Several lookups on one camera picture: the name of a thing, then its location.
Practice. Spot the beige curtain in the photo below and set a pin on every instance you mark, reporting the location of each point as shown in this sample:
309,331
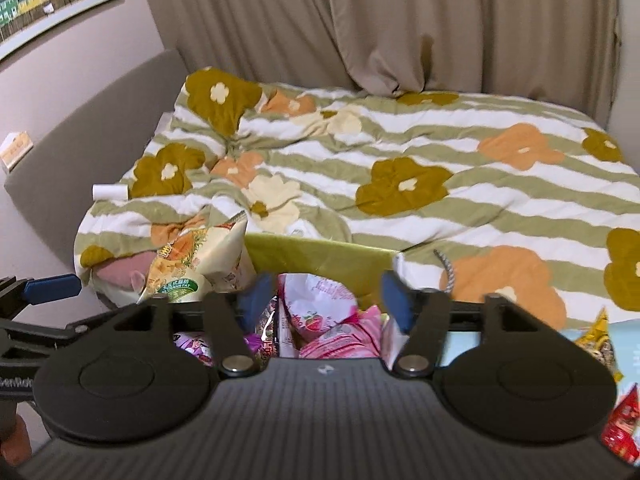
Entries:
350,20

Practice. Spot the pink soft cushion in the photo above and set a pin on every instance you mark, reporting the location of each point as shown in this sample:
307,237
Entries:
122,272

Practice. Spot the person's left hand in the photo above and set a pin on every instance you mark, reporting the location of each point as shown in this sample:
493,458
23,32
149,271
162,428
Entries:
15,447

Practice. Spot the green striped floral blanket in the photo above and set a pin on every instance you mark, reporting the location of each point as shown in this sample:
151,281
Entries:
450,200

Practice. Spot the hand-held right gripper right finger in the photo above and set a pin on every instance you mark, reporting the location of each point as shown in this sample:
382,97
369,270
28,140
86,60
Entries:
397,300

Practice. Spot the dark red snack packet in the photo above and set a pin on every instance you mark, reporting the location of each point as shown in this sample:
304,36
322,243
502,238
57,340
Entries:
625,425

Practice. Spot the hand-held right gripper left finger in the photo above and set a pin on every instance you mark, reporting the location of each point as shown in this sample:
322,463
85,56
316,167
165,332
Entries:
255,297

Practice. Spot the yellow-green storage box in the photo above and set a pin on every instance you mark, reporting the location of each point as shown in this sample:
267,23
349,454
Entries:
320,260

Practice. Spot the tissue box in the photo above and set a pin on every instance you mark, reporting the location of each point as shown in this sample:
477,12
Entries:
15,152

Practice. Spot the pink striped strawberry snack packet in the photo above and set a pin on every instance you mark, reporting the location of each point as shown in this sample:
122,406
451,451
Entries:
330,325

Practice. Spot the white paper roll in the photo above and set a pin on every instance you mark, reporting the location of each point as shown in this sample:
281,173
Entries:
110,192

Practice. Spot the cream orange snack packet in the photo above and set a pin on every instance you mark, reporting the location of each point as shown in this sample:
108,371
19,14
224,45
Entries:
200,265

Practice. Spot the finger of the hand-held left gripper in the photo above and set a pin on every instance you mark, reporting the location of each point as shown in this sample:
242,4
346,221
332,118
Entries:
45,335
52,290

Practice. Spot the gold snack packet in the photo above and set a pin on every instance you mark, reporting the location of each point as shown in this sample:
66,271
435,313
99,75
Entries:
600,345

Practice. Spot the purple snack packet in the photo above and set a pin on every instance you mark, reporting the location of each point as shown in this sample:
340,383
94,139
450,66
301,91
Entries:
192,347

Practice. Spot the grey upholstered headboard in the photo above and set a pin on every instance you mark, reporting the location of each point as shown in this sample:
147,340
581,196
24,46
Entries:
75,135

